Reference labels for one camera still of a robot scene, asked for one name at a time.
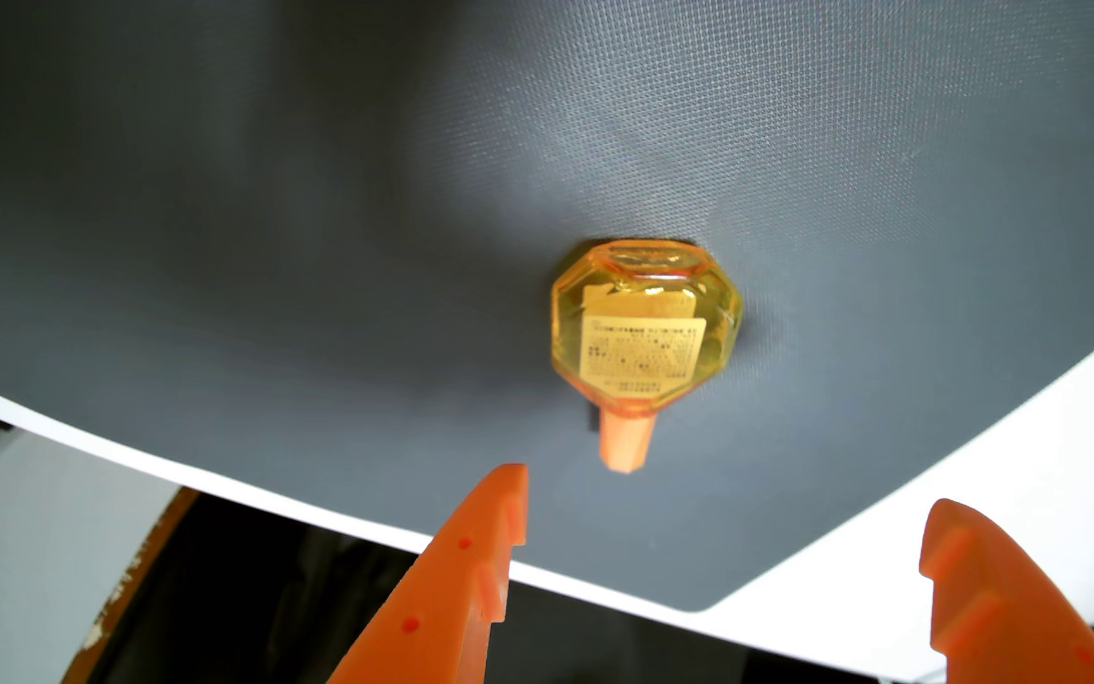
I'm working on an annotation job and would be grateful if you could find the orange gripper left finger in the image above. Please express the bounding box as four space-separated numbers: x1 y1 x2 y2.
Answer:
327 464 530 684

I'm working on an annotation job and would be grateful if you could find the dark grey textured mat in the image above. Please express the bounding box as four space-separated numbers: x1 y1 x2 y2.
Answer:
0 0 1094 614

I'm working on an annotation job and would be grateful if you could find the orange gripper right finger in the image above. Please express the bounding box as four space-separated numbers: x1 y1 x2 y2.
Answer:
920 498 1094 684

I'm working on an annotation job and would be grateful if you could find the brown wooden board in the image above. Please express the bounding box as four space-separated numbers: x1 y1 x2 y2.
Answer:
61 487 203 684

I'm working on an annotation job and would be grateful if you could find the yellow eyedrops bottle orange cap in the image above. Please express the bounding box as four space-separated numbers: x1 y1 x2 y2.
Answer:
550 237 746 474

